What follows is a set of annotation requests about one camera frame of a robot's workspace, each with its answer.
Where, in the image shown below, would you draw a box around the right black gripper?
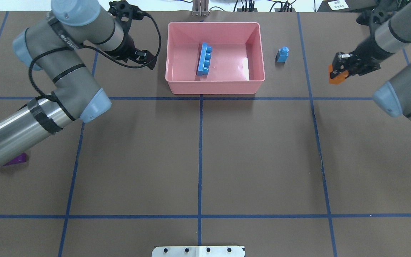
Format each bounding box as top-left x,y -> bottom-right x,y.
330,36 -> 383,80

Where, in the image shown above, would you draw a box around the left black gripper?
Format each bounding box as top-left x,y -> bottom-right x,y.
107,34 -> 158,70

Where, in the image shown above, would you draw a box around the orange sloped toy block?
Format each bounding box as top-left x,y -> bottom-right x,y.
328,64 -> 349,85

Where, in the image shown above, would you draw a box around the long blue toy block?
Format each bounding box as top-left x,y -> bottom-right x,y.
196,42 -> 213,76

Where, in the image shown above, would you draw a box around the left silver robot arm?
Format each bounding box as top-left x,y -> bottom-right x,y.
0,0 -> 162,167

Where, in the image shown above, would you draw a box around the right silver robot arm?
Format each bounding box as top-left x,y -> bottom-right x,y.
328,0 -> 411,121

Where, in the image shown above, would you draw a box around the pink plastic box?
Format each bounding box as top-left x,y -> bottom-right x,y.
165,22 -> 265,95

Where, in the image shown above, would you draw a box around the small blue toy block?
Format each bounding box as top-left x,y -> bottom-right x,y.
275,46 -> 290,63

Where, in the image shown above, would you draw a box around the black usb hub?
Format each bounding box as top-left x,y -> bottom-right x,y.
270,1 -> 295,12
233,0 -> 257,12

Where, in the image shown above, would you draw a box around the brown paper table cover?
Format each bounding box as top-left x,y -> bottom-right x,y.
0,11 -> 411,257

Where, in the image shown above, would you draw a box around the purple toy block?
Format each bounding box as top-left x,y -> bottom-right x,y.
3,153 -> 27,167

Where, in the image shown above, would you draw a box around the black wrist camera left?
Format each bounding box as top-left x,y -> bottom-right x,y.
108,0 -> 145,21

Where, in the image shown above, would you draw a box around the aluminium frame post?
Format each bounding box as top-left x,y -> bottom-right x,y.
191,0 -> 210,17

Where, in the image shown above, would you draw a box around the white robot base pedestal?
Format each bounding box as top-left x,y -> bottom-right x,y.
151,245 -> 246,257

